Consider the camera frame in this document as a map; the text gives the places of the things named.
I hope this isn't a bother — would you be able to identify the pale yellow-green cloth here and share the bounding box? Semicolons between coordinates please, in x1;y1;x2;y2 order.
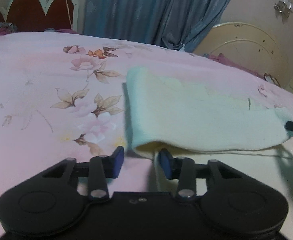
123;68;293;196

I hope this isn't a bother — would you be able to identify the magenta pillow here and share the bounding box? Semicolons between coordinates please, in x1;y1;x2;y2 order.
44;28;79;35

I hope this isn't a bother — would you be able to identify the small framed mirror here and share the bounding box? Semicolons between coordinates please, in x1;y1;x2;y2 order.
263;73;280;87

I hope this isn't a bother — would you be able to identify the blue curtain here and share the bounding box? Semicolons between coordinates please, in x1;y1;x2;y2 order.
83;0;230;53

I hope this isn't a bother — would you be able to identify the pink floral bed sheet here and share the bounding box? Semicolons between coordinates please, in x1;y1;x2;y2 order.
0;32;293;236

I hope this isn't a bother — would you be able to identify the red and white headboard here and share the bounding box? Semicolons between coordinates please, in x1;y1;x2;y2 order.
0;0;79;32

